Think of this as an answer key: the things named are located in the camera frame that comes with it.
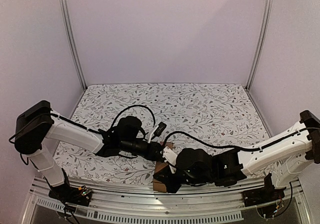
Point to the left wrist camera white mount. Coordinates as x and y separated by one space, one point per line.
156 131

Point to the right aluminium frame post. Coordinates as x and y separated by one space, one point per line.
260 44

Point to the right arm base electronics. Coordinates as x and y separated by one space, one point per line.
263 195

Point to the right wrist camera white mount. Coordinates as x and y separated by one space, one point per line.
170 158

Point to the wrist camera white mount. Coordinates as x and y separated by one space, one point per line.
156 131
170 158

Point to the floral patterned table mat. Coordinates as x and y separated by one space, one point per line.
206 116

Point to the brown cardboard box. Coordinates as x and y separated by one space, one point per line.
162 166

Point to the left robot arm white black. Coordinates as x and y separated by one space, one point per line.
41 122

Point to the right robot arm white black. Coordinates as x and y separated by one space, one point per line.
298 146

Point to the aluminium front rail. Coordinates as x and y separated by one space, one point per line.
118 203

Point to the left aluminium frame post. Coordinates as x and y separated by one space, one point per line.
72 44

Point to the aluminium frame post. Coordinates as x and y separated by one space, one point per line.
260 44
72 44

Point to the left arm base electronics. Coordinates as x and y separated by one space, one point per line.
73 195

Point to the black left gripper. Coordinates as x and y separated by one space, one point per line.
152 153

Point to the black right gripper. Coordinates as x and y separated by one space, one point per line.
170 181

